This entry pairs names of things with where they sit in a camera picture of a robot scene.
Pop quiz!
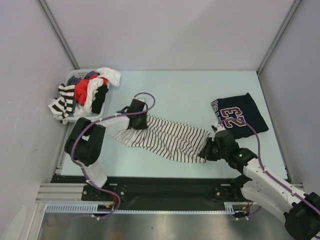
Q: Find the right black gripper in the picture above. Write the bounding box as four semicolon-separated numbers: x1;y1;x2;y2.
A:
198;137;228;162

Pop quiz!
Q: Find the thin striped white tank top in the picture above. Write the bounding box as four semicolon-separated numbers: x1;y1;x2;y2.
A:
111;114;210;164

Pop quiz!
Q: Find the navy tank top red trim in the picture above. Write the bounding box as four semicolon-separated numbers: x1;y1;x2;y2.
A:
211;93;269;139

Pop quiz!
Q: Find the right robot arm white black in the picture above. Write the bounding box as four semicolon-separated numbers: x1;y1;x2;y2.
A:
199;127;320;240

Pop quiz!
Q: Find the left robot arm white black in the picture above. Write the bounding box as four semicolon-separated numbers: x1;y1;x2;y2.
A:
64;98;148;200

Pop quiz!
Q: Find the grey blue tank top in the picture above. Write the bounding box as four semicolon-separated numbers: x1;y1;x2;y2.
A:
66;70;100;86

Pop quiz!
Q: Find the black white striped tank top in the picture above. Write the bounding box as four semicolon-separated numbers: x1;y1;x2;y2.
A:
48;83;75;121

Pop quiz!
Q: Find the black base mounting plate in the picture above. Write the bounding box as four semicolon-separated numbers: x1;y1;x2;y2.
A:
49;174;251;212

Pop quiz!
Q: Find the grey plastic laundry basket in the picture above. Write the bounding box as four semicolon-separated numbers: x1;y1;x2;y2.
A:
63;68;111;123

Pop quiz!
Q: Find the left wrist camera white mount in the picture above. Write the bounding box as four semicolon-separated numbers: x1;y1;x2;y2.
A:
136;97;146;103

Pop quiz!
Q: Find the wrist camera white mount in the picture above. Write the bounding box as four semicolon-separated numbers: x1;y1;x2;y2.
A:
136;97;146;103
211;122;225;134

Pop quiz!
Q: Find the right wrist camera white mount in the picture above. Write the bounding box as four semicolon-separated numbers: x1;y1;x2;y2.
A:
211;122;225;134

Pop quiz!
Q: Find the slotted cable duct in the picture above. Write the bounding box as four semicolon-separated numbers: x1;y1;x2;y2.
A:
45;202;249;216

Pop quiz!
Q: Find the aluminium extrusion rail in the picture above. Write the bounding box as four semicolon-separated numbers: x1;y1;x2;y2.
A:
35;183;85;203

